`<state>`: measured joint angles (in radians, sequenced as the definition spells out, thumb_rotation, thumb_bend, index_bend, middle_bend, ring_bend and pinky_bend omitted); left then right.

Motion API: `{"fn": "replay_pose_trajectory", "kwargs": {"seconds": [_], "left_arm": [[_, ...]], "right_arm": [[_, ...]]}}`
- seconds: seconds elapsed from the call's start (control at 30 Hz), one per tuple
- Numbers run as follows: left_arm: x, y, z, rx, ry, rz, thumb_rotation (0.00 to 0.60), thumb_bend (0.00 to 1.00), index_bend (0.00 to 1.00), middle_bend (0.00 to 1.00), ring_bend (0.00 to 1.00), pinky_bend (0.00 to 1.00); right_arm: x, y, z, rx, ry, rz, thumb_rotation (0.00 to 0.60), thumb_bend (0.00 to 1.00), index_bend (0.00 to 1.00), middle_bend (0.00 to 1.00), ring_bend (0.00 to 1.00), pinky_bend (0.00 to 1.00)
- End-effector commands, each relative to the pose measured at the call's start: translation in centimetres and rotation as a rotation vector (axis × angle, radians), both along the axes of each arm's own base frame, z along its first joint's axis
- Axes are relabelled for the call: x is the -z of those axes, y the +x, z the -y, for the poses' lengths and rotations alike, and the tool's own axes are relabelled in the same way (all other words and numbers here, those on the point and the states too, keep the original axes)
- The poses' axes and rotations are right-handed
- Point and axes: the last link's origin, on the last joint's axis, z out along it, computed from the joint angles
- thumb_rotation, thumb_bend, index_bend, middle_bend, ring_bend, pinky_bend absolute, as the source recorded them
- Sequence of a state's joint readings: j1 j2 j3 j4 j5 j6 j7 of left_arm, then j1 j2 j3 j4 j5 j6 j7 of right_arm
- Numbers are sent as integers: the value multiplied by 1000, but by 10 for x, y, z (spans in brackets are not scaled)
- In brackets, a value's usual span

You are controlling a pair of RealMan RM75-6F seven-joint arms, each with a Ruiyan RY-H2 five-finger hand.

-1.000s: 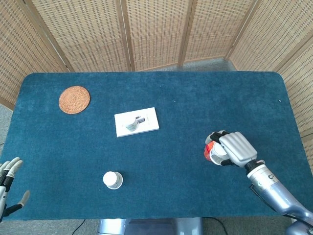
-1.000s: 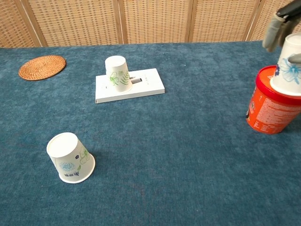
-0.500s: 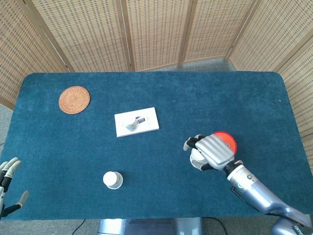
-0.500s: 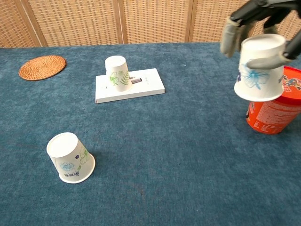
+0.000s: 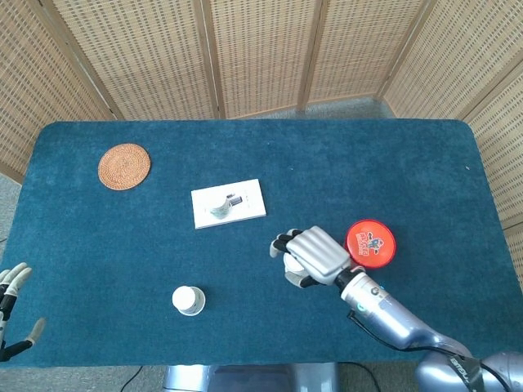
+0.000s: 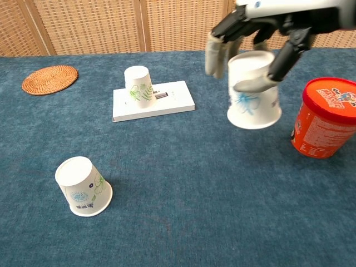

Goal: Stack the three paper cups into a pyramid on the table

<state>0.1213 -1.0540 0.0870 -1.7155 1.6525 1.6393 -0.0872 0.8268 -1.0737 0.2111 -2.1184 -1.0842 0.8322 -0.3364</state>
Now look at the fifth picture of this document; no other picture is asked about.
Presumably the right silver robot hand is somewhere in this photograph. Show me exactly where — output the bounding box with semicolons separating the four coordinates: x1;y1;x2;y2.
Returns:
269;225;355;289

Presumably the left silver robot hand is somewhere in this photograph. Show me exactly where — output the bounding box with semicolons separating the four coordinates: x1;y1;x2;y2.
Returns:
0;262;47;363

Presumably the white cup green flower print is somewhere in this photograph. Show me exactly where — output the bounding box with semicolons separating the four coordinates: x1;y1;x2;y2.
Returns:
208;195;235;221

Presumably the white cup blue dandelion print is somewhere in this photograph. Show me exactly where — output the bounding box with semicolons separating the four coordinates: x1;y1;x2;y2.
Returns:
171;285;207;317

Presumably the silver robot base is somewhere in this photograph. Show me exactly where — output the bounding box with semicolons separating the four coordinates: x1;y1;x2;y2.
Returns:
163;362;340;392

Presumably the orange tub with red lid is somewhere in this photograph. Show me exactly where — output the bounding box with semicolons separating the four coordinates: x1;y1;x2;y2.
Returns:
344;219;396;270

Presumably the blue plush table cover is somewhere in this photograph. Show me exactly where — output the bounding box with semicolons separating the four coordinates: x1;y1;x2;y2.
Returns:
0;118;523;368

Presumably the round woven rattan coaster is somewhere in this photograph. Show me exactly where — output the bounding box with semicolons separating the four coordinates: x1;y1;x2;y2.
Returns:
97;142;152;191

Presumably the woven bamboo screen panel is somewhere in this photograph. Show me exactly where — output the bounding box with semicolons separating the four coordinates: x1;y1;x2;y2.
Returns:
463;60;523;295
0;0;126;185
38;0;226;121
375;0;523;123
297;0;432;111
191;0;328;120

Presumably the black floor cable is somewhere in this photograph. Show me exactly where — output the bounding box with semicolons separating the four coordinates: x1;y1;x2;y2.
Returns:
338;362;383;392
121;365;144;392

